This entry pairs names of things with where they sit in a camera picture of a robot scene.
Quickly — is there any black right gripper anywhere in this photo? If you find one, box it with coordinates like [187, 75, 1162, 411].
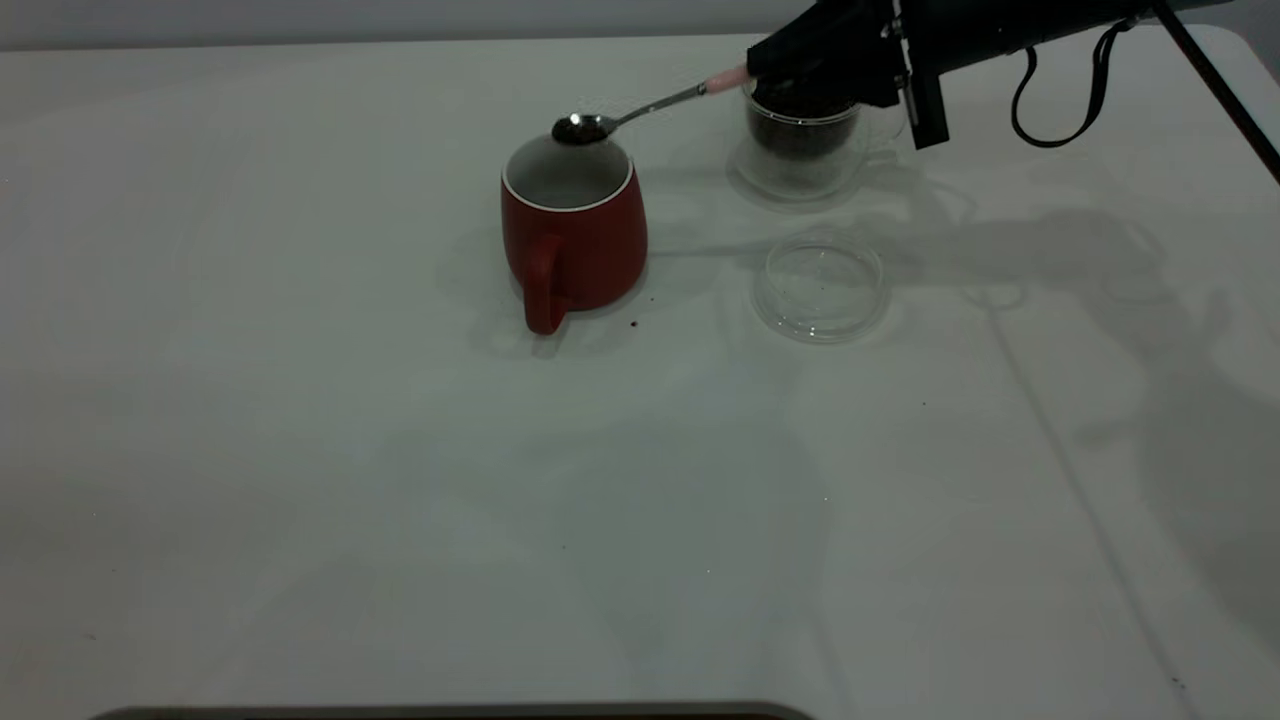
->
[746, 0, 1161, 151]

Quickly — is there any metal spoon with pink handle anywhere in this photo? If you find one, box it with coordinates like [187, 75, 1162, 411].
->
[552, 65, 753, 147]

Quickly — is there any red ceramic mug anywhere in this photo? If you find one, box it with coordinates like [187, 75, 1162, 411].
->
[500, 130, 649, 336]

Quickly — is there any pile of coffee beans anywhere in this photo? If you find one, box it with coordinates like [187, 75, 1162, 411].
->
[750, 95, 859, 161]

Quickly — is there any double-walled clear glass cup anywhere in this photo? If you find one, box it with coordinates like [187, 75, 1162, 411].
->
[730, 80, 909, 206]

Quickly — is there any round clear glass dish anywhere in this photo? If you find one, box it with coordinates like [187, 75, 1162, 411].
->
[752, 235, 891, 344]

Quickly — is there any black looped cable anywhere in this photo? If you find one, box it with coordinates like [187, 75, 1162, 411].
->
[1010, 20, 1117, 149]

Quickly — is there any straight thin black cable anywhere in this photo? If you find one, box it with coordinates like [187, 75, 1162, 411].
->
[1148, 0, 1280, 186]

